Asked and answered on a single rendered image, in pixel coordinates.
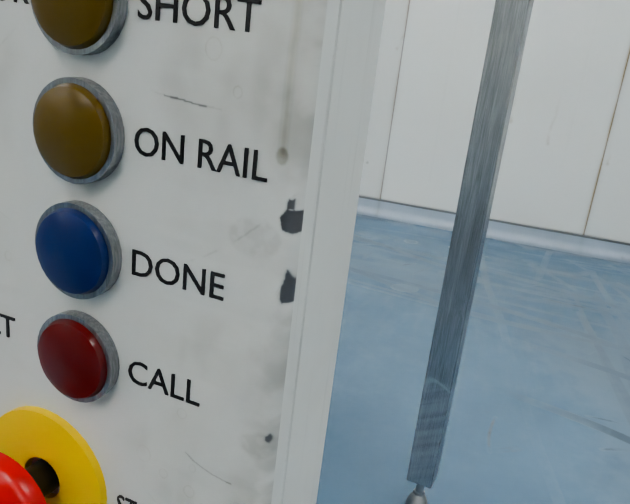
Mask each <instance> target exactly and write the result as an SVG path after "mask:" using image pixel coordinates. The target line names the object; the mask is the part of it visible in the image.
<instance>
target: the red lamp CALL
mask: <svg viewBox="0 0 630 504"><path fill-rule="evenodd" d="M38 355H39V360H40V364H41V367H42V369H43V372H44V373H45V375H46V377H47V378H48V380H49V381H50V382H51V384H52V385H53V386H54V387H55V388H56V389H57V390H59V391H60V392H61V393H63V394H65V395H67V396H69V397H72V398H89V397H93V396H95V395H97V394H98V393H99V392H100V391H101V390H102V388H103V386H104V385H105V382H106V378H107V363H106V358H105V355H104V352H103V350H102V347H101V346H100V344H99V342H98V340H97V339H96V338H95V336H94V335H93V334H92V333H91V332H90V331H89V330H88V329H87V328H86V327H85V326H83V325H82V324H80V323H78V322H76V321H74V320H70V319H58V320H55V321H53V322H52V323H50V324H49V325H48V326H47V327H46V329H45V330H44V331H43V333H42V335H41V337H40V340H39V343H38Z"/></svg>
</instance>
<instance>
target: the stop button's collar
mask: <svg viewBox="0 0 630 504"><path fill-rule="evenodd" d="M0 452H1V453H4V454H6V455H7V456H9V457H11V458H12V459H14V460H15V461H16V462H18V463H19V464H20V465H21V466H22V467H23V468H24V469H26V468H27V467H28V466H30V465H31V464H32V459H33V457H38V458H41V459H43V460H45V461H46V462H48V463H49V464H50V465H51V466H52V467H53V469H54V470H55V472H56V474H57V476H58V479H59V483H60V489H59V492H58V494H54V493H50V494H49V495H47V496H46V497H45V500H46V503H47V504H107V490H106V484H105V480H104V475H103V473H102V470H101V467H100V464H99V462H98V460H97V458H96V456H95V454H94V452H93V451H92V449H91V448H90V446H89V445H88V443H87V442H86V440H85V439H84V438H83V437H82V436H81V434H80V433H79V432H78V431H77V430H76V429H75V428H74V427H73V426H72V425H71V424H69V423H68V422H67V421H66V420H64V419H63V418H61V417H60V416H59V415H57V414H55V413H53V412H51V411H49V410H47V409H44V408H40V407H36V406H22V407H18V408H15V409H13V410H11V411H9V412H7V413H5V414H4V415H3V416H1V417H0Z"/></svg>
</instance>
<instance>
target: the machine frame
mask: <svg viewBox="0 0 630 504"><path fill-rule="evenodd" d="M533 3H534V0H496V1H495V7H494V12H493V17H492V23H491V28H490V33H489V39H488V44H487V50H486V55H485V60H484V66H483V71H482V76H481V82H480V87H479V92H478V98H477V103H476V108H475V114H474V119H473V124H472V130H471V135H470V141H469V146H468V151H467V157H466V162H465V167H464V173H463V178H462V183H461V189H460V194H459V199H458V205H457V210H456V216H455V221H454V226H453V232H452V237H451V242H450V248H449V253H448V258H447V264H446V269H445V274H444V280H443V285H442V291H441V296H440V301H439V307H438V312H437V317H436V323H435V328H434V333H433V339H432V344H431V349H430V355H429V360H428V366H427V371H426V376H425V382H424V387H423V392H422V398H421V403H420V408H419V414H418V419H417V424H416V430H415V435H414V440H413V446H412V451H411V457H410V462H409V467H408V473H407V478H406V479H407V480H408V481H411V482H414V483H416V487H415V488H414V490H413V492H411V493H410V494H409V496H408V497H407V499H406V502H405V504H427V498H426V496H425V491H424V490H423V489H424V486H425V487H427V488H432V485H433V483H434V481H435V479H436V477H437V474H438V469H439V464H440V459H441V454H442V449H443V444H444V440H445V435H446V430H447V425H448V420H449V415H450V410H451V405H452V400H453V395H454V390H455V386H456V381H457V376H458V371H459V366H460V361H461V356H462V351H463V346H464V341H465V336H466V332H467V327H468V322H469V317H470V312H471V307H472V302H473V297H474V292H475V287H476V282H477V278H478V273H479V268H480V263H481V258H482V253H483V248H484V243H485V238H486V233H487V229H488V224H489V219H490V214H491V209H492V204H493V199H494V194H495V189H496V184H497V179H498V175H499V170H500V165H501V160H502V155H503V150H504V145H505V140H506V135H507V130H508V125H509V121H510V116H511V111H512V106H513V101H514V96H515V91H516V86H517V81H518V76H519V71H520V67H521V62H522V57H523V52H524V47H525V42H526V37H527V32H528V27H529V22H530V18H531V13H532V8H533Z"/></svg>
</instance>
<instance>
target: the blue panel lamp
mask: <svg viewBox="0 0 630 504"><path fill-rule="evenodd" d="M36 251H37V255H38V260H39V262H40V265H41V267H42V269H43V271H44V272H45V274H46V275H47V277H48V278H49V279H50V281H51V282H52V283H54V284H55V285H56V286H57V287H58V288H60V289H61V290H63V291H66V292H68V293H72V294H80V295H81V294H90V293H93V292H94V291H96V290H97V289H99V287H100V286H101V285H102V284H103V282H104V281H105V279H106V276H107V273H108V267H109V255H108V250H107V245H106V242H105V240H104V237H103V235H102V233H101V232H100V230H99V228H98V227H97V226H96V224H95V223H94V222H93V221H92V220H91V219H90V218H89V217H88V216H87V215H85V214H84V213H82V212H80V211H78V210H76V209H73V208H59V209H56V210H54V211H53V212H51V213H50V214H49V215H48V216H47V217H46V218H45V219H44V220H43V221H42V223H41V224H40V226H39V228H38V232H37V236H36Z"/></svg>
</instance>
